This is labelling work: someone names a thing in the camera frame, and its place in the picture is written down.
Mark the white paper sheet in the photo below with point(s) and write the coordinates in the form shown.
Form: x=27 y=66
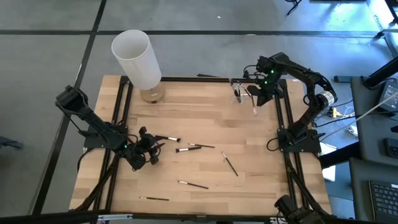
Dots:
x=328 y=172

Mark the flat-head black makeup brush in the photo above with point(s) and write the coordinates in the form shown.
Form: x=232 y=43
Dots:
x=245 y=90

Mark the white cylindrical cup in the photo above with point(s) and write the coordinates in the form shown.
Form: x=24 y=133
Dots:
x=136 y=59

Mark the black chair base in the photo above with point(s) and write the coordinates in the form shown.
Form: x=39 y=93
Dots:
x=293 y=3

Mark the black floor stand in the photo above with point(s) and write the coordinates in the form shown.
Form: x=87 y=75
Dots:
x=381 y=33

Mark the silver metal bracket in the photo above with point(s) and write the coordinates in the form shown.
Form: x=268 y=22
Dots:
x=115 y=217

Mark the grey desk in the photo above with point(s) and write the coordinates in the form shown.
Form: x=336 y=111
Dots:
x=370 y=130
x=360 y=193

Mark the fluffy white-tip makeup brush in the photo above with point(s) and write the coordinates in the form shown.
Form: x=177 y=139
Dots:
x=169 y=138

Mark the black keyboard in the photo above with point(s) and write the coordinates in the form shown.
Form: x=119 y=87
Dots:
x=385 y=202

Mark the black power box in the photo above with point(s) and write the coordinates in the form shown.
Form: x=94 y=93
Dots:
x=342 y=78

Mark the black desk device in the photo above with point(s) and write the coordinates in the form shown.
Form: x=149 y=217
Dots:
x=391 y=148

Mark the tiny-head thin makeup brush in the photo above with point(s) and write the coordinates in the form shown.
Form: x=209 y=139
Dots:
x=154 y=198

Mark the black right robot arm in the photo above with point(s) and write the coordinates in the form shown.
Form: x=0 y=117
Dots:
x=311 y=77

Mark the thin black makeup brush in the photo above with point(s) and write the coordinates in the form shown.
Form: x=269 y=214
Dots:
x=202 y=145
x=234 y=88
x=230 y=164
x=238 y=98

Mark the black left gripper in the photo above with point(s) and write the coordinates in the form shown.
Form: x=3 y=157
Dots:
x=141 y=154

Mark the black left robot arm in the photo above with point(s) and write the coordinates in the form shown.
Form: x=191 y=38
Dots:
x=93 y=119

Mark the pale-head black makeup brush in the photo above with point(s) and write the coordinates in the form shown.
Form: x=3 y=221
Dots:
x=254 y=111

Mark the clear acrylic organizer container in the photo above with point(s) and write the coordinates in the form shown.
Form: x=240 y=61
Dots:
x=245 y=100

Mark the long-ferrule black makeup brush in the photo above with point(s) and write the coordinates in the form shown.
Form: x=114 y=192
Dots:
x=192 y=184

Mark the yellow connector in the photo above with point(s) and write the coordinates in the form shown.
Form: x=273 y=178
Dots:
x=335 y=112

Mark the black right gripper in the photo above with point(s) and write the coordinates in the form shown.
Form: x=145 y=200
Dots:
x=269 y=87

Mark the dark floor object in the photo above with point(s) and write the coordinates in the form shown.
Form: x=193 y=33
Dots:
x=9 y=142

